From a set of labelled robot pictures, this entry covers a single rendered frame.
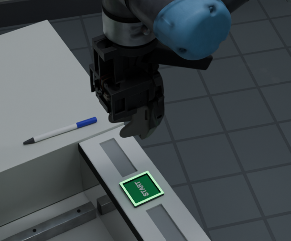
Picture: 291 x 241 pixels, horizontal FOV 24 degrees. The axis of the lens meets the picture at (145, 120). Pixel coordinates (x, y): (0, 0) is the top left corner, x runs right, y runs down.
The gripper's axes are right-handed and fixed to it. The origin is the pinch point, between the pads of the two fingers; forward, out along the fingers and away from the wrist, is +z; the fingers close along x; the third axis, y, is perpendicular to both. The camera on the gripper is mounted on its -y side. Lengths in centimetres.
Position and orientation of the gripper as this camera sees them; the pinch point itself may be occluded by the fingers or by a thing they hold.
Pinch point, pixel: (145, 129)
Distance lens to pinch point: 107.0
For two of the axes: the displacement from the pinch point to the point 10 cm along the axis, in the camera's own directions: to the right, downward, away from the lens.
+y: -8.7, 3.5, -3.4
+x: 4.9, 6.3, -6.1
